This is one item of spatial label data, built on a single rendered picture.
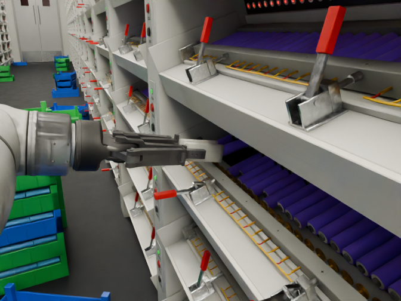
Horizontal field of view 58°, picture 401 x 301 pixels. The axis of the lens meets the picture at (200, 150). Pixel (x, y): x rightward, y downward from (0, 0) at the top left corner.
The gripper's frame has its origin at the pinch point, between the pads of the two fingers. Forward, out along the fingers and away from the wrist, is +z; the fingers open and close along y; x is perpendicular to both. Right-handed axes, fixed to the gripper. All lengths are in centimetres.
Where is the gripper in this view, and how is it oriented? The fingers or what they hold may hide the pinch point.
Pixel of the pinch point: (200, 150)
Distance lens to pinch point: 60.5
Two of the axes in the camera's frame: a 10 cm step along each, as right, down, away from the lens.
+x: 1.5, -9.6, -2.5
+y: 3.7, 2.9, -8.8
